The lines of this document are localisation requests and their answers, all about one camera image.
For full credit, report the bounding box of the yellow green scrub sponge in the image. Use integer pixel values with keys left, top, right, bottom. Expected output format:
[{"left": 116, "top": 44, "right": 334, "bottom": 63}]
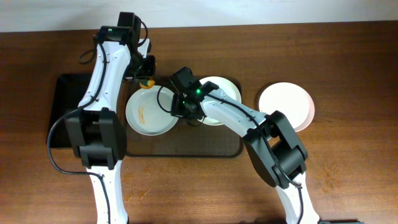
[{"left": 139, "top": 78, "right": 155, "bottom": 89}]

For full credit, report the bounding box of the cream plate with sauce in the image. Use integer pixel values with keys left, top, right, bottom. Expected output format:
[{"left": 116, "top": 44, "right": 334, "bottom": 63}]
[{"left": 200, "top": 76, "right": 242, "bottom": 126}]

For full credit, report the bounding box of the light grey plate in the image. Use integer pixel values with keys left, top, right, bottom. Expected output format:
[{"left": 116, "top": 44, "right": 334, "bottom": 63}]
[{"left": 125, "top": 85, "right": 178, "bottom": 136}]

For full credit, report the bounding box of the pink plate with sauce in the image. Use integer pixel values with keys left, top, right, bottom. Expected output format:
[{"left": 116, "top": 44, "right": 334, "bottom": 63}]
[{"left": 258, "top": 82, "right": 315, "bottom": 132}]

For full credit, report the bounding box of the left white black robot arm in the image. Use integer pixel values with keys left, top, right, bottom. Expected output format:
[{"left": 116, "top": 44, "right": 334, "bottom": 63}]
[{"left": 65, "top": 26, "right": 154, "bottom": 223}]

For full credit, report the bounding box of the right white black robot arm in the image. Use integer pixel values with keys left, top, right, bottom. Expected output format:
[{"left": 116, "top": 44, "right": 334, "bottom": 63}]
[{"left": 171, "top": 80, "right": 320, "bottom": 224}]

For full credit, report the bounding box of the dark brown serving tray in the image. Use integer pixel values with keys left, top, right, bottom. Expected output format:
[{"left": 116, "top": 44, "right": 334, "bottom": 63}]
[{"left": 124, "top": 78, "right": 243, "bottom": 158}]

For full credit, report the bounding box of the black sponge tray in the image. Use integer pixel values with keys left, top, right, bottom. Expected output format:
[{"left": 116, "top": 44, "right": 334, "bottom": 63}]
[{"left": 47, "top": 73, "right": 91, "bottom": 149}]

